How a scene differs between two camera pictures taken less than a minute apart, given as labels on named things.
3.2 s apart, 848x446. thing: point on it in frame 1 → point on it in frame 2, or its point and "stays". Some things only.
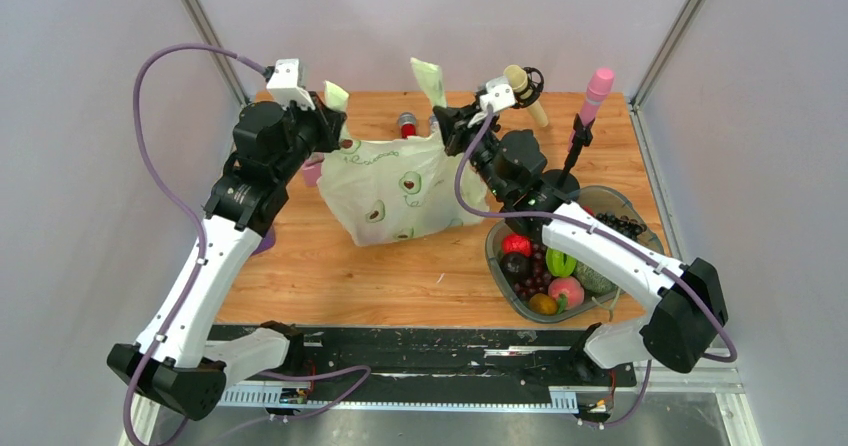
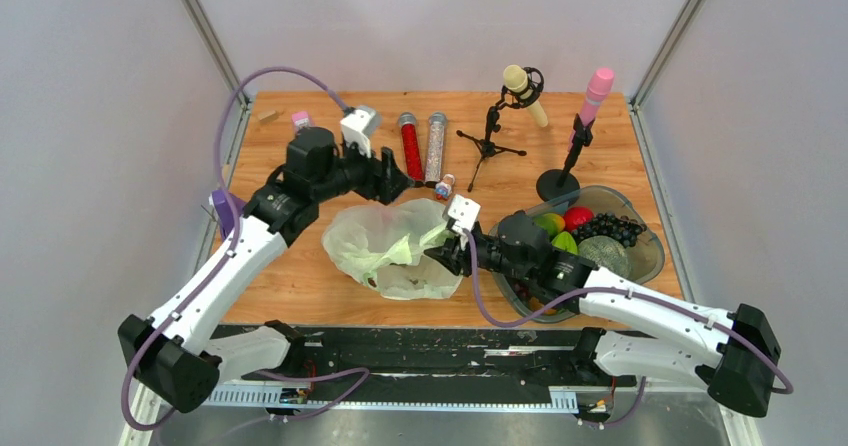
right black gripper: [455, 126] → [453, 256]
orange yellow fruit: [542, 304] stays
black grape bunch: [622, 224] stays
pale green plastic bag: [395, 189] → [383, 247]
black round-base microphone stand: [565, 181] stays
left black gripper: [327, 121] → [383, 180]
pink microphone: [599, 84] stays
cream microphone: [519, 83] stays
